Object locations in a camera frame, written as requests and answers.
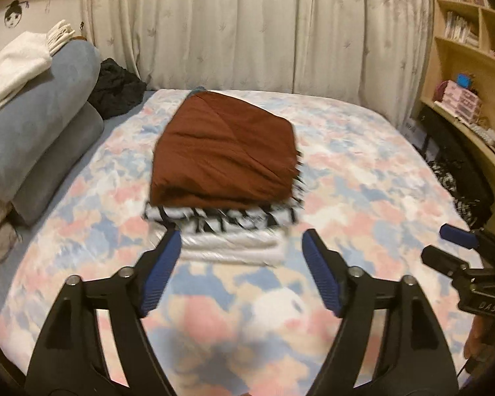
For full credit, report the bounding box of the wooden shelf desk unit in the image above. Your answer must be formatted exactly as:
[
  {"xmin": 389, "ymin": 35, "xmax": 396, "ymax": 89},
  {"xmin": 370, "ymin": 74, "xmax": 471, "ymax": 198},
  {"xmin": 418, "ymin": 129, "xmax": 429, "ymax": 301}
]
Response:
[{"xmin": 408, "ymin": 0, "xmax": 495, "ymax": 223}]

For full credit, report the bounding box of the white folded towel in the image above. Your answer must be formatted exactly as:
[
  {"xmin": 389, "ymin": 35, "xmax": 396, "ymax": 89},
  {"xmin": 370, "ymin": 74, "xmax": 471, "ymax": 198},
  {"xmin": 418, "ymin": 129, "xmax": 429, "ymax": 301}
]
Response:
[{"xmin": 0, "ymin": 33, "xmax": 53, "ymax": 116}]

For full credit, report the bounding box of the cream cloth bundle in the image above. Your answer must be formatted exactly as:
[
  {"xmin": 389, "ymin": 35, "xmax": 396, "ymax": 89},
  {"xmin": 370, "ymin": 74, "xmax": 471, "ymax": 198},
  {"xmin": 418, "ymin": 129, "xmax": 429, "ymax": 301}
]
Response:
[{"xmin": 46, "ymin": 20, "xmax": 77, "ymax": 55}]

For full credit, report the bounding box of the black and white patterned garment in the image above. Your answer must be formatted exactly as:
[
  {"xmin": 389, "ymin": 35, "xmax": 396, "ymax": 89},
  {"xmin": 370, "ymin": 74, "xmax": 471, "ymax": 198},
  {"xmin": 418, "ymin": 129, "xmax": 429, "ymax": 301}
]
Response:
[{"xmin": 142, "ymin": 165, "xmax": 306, "ymax": 232}]

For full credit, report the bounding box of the black clothing pile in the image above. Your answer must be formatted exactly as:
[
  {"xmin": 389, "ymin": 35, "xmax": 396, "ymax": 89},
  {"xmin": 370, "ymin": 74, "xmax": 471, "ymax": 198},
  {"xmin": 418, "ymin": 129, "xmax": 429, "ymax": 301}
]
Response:
[{"xmin": 86, "ymin": 58, "xmax": 148, "ymax": 120}]

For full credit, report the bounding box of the white printed box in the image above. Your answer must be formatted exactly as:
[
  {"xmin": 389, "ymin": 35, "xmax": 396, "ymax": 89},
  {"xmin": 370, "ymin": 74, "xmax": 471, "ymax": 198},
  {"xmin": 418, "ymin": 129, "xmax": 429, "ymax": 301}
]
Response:
[{"xmin": 402, "ymin": 117, "xmax": 425, "ymax": 145}]

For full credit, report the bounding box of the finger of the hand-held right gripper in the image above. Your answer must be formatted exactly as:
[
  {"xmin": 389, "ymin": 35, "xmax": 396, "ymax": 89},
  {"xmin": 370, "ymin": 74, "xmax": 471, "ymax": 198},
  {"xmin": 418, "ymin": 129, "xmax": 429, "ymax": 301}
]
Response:
[
  {"xmin": 439, "ymin": 223, "xmax": 495, "ymax": 253},
  {"xmin": 421, "ymin": 245, "xmax": 472, "ymax": 278}
]

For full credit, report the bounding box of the pink mini drawer organizer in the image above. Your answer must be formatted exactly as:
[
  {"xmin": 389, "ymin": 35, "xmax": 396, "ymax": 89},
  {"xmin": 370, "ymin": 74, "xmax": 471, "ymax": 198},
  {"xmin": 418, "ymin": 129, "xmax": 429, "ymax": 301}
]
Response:
[{"xmin": 441, "ymin": 79, "xmax": 481, "ymax": 118}]

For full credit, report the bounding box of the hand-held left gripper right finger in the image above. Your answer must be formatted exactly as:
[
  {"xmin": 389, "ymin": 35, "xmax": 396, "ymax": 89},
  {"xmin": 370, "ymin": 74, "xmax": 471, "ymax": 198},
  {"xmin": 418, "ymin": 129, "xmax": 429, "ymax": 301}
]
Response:
[{"xmin": 302, "ymin": 228, "xmax": 458, "ymax": 396}]

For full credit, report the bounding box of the cartoon face wall sticker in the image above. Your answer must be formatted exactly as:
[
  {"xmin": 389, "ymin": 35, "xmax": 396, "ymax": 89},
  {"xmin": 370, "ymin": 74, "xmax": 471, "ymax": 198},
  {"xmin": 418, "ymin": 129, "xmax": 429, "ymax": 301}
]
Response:
[{"xmin": 3, "ymin": 0, "xmax": 29, "ymax": 30}]

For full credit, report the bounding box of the black bag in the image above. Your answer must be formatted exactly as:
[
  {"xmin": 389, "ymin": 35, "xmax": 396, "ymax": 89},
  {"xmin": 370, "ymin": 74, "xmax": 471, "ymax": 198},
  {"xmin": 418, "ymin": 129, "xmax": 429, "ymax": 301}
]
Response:
[{"xmin": 416, "ymin": 105, "xmax": 493, "ymax": 227}]

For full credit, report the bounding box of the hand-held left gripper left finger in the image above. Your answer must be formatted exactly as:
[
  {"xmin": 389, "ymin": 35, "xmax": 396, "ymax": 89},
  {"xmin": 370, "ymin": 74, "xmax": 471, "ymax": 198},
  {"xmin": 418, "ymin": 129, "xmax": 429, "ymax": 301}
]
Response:
[{"xmin": 25, "ymin": 228, "xmax": 183, "ymax": 396}]

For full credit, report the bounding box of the floral pastel bed sheet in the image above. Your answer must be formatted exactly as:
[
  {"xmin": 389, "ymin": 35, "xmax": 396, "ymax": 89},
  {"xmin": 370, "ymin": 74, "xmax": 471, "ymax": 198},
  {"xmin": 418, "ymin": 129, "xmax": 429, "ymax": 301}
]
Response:
[{"xmin": 0, "ymin": 88, "xmax": 491, "ymax": 396}]

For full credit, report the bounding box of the white folded garment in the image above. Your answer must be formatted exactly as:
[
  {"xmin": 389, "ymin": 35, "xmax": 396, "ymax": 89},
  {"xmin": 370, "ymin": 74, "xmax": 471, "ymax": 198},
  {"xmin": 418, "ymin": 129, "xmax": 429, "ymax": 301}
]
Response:
[{"xmin": 177, "ymin": 229, "xmax": 285, "ymax": 268}]

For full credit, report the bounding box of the black white speckled cloth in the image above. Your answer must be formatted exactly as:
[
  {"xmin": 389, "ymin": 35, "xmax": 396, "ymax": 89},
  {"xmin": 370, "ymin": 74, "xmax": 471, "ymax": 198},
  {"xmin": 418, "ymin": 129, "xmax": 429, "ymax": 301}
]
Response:
[{"xmin": 429, "ymin": 159, "xmax": 479, "ymax": 223}]

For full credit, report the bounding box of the person's right hand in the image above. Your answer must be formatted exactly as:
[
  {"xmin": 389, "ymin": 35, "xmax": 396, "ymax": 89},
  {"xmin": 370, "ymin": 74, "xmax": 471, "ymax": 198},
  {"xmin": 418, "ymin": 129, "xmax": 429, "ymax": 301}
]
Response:
[{"xmin": 464, "ymin": 317, "xmax": 489, "ymax": 364}]

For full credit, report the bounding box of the denim and brown jacket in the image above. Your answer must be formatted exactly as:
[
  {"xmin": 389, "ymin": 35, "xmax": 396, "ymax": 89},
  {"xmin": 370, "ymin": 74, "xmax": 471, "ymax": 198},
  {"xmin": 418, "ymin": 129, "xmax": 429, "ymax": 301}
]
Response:
[{"xmin": 148, "ymin": 86, "xmax": 302, "ymax": 212}]

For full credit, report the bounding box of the grey rolled blanket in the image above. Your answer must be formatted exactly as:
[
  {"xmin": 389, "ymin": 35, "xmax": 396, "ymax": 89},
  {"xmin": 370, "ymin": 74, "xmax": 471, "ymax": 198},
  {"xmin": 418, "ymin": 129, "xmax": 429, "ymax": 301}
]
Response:
[{"xmin": 10, "ymin": 101, "xmax": 106, "ymax": 227}]

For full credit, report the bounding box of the cream leaf-print curtain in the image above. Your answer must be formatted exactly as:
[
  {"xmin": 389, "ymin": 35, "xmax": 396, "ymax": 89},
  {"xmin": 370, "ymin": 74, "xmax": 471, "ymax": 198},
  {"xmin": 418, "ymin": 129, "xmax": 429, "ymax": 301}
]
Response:
[{"xmin": 80, "ymin": 0, "xmax": 436, "ymax": 104}]

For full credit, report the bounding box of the blue-grey bolster pillow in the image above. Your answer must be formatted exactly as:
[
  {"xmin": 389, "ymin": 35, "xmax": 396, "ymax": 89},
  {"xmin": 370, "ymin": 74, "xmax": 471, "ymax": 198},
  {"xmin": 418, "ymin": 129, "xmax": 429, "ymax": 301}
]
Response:
[{"xmin": 0, "ymin": 40, "xmax": 104, "ymax": 203}]

